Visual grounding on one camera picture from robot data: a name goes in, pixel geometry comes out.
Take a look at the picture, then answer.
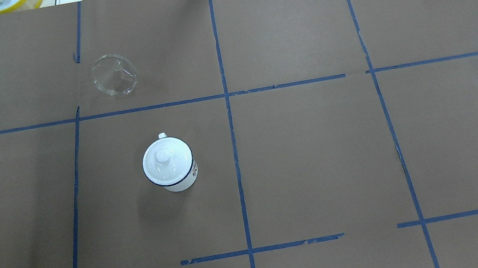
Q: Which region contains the white mug lid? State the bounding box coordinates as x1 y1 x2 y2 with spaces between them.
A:
139 134 198 190

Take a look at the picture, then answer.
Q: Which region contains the clear glass funnel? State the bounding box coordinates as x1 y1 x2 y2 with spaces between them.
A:
91 54 138 97

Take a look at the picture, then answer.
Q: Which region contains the white enamel mug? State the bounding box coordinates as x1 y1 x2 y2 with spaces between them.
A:
138 128 202 198

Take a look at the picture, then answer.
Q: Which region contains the brown paper table cover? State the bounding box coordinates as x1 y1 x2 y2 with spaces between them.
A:
0 0 478 268

